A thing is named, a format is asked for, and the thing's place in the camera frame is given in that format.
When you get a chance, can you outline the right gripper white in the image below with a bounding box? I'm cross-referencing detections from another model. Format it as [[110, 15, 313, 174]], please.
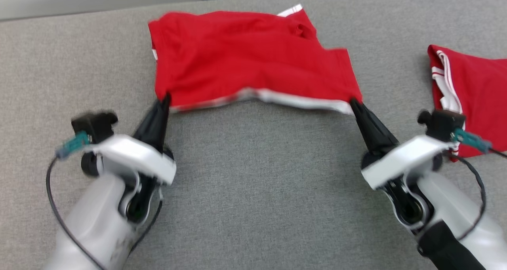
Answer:
[[350, 99, 454, 191]]

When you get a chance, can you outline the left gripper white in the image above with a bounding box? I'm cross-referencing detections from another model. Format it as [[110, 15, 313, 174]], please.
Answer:
[[85, 93, 177, 186]]

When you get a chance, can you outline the red shorts white trim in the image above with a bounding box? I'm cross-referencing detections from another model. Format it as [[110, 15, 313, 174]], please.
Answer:
[[148, 4, 363, 116]]

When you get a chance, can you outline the red white basketball jersey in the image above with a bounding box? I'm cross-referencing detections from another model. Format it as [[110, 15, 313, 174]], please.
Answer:
[[427, 44, 507, 163]]

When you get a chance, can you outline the left black cable teal plug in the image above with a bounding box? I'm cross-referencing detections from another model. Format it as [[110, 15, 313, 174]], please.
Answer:
[[46, 131, 164, 270]]

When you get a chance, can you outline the black cable teal plug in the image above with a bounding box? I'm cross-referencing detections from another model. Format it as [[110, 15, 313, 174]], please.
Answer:
[[46, 131, 164, 270], [452, 127, 507, 243]]

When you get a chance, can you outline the right black cable teal plug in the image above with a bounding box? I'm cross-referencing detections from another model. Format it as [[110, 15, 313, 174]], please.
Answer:
[[452, 127, 507, 243]]

